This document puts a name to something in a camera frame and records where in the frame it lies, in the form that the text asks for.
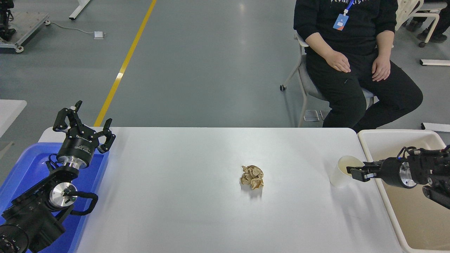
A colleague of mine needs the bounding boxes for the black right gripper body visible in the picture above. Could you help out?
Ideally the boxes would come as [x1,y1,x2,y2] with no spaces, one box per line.
[379,157,401,187]

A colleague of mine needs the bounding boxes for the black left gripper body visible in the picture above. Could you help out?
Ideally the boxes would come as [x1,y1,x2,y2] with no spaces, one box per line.
[57,127,102,163]

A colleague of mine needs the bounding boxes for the white paper cup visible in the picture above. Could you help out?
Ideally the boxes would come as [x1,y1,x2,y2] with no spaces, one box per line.
[329,155,366,188]

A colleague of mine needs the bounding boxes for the tan paper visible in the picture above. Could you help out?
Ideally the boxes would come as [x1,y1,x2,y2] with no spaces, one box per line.
[240,165,264,190]

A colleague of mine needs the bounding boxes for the blue lanyard badge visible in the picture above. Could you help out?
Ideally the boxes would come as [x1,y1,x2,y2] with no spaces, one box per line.
[333,0,355,31]

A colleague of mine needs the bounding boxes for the person's left hand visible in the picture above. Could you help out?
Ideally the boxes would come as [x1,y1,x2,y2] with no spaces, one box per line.
[372,56,391,82]

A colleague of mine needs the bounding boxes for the person's right hand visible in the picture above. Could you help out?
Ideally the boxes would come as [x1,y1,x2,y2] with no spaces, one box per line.
[325,50,351,73]

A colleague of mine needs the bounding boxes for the large pale bin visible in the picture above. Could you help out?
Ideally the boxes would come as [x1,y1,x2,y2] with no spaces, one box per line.
[358,129,450,253]

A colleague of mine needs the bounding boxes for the blue plastic tray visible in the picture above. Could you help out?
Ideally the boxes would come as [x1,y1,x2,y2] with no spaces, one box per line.
[0,142,109,253]

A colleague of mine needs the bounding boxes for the white side table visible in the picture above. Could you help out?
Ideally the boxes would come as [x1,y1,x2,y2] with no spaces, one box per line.
[0,99,27,138]

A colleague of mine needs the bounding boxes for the metal floor plate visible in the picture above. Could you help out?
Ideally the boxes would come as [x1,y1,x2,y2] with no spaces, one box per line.
[303,110,330,122]

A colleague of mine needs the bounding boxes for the person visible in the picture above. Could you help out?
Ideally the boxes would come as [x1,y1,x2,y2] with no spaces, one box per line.
[294,0,423,133]
[404,0,450,44]

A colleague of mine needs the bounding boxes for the grey office chair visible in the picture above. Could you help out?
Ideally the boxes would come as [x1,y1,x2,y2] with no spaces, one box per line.
[280,31,375,128]

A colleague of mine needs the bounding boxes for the grey wheeled platform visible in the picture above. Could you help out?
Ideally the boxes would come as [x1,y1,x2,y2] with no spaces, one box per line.
[0,11,51,53]

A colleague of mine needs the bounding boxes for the white table leg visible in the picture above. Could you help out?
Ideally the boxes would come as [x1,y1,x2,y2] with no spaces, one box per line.
[69,0,92,20]

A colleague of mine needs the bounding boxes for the black machine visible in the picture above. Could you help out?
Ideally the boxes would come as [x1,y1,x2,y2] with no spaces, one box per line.
[0,0,16,41]

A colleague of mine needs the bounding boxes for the white office chair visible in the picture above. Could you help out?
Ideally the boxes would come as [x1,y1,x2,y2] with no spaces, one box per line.
[393,0,449,48]

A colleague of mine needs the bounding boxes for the white power adapter with cable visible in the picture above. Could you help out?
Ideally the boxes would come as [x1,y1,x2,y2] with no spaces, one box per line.
[49,22,105,39]

